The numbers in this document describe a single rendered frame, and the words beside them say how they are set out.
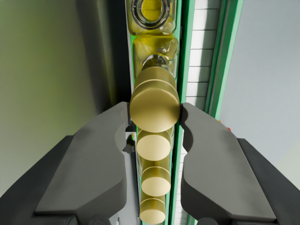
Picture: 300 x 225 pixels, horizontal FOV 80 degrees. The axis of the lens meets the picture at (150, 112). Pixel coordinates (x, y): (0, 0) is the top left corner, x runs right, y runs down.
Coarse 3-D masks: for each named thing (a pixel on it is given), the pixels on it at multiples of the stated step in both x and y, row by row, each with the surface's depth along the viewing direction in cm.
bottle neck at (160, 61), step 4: (152, 56) 19; (156, 56) 19; (160, 56) 19; (148, 60) 18; (152, 60) 18; (156, 60) 18; (160, 60) 18; (164, 60) 19; (144, 64) 18; (148, 64) 17; (152, 64) 16; (156, 64) 16; (160, 64) 16; (164, 64) 17; (168, 64) 20; (144, 68) 16; (164, 68) 16; (168, 68) 17
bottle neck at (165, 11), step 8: (136, 0) 13; (160, 0) 15; (168, 0) 13; (136, 8) 13; (168, 8) 13; (136, 16) 14; (144, 16) 17; (160, 16) 14; (144, 24) 14; (152, 24) 14; (160, 24) 14
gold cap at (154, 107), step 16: (144, 80) 12; (160, 80) 12; (144, 96) 11; (160, 96) 11; (176, 96) 11; (144, 112) 12; (160, 112) 12; (176, 112) 12; (144, 128) 12; (160, 128) 12
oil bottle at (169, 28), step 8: (128, 0) 18; (144, 0) 20; (152, 0) 20; (176, 0) 18; (128, 8) 18; (144, 8) 20; (152, 8) 20; (160, 8) 20; (176, 8) 18; (128, 16) 19; (152, 16) 20; (168, 16) 18; (176, 16) 19; (128, 24) 19; (136, 24) 18; (168, 24) 18; (176, 24) 19; (136, 32) 19; (144, 32) 19; (152, 32) 19; (160, 32) 19; (168, 32) 19
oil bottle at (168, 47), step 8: (136, 40) 21; (144, 40) 20; (152, 40) 20; (160, 40) 20; (168, 40) 20; (176, 40) 21; (136, 48) 20; (144, 48) 20; (152, 48) 20; (160, 48) 20; (168, 48) 20; (176, 48) 20; (136, 56) 20; (144, 56) 20; (168, 56) 20; (176, 56) 20; (136, 64) 21; (176, 64) 21; (136, 72) 21; (176, 72) 22
